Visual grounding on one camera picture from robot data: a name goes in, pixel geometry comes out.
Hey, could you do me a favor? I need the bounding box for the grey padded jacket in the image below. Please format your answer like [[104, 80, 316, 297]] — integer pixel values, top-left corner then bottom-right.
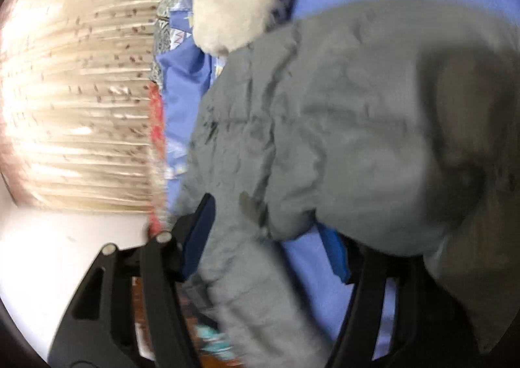
[[174, 0, 519, 367]]

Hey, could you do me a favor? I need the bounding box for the blue patterned bed sheet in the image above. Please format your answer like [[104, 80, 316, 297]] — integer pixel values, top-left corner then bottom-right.
[[158, 0, 519, 340]]

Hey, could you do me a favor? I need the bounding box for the brown carved wooden headboard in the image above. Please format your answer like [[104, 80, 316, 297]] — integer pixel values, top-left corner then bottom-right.
[[131, 277, 243, 367]]

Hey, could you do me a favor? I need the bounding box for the red patterned quilt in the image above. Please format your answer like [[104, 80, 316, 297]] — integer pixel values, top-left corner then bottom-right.
[[146, 81, 168, 237]]

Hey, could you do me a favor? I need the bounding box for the beige floral curtain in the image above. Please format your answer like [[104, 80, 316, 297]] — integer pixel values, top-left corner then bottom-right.
[[1, 0, 161, 213]]

